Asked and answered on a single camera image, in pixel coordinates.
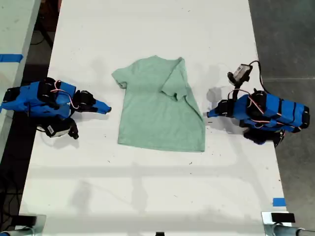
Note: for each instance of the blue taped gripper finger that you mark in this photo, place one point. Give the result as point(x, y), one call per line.
point(98, 110)
point(215, 116)
point(214, 111)
point(102, 104)

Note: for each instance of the pale green t-shirt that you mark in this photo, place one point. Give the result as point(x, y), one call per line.
point(157, 118)

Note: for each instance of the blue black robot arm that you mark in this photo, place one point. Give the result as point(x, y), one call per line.
point(29, 98)
point(278, 113)

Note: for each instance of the long blue tape strip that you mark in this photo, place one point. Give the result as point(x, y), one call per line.
point(11, 57)

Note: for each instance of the pale side table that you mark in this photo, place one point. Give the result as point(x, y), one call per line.
point(12, 27)

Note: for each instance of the short blue tape strip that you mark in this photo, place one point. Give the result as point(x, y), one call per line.
point(279, 202)

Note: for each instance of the metal table clamp black pad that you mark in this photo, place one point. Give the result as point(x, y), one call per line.
point(32, 221)
point(280, 218)

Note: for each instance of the small black clip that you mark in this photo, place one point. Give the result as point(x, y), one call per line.
point(160, 233)

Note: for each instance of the black camera box with label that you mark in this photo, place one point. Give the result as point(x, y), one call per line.
point(240, 72)
point(57, 129)

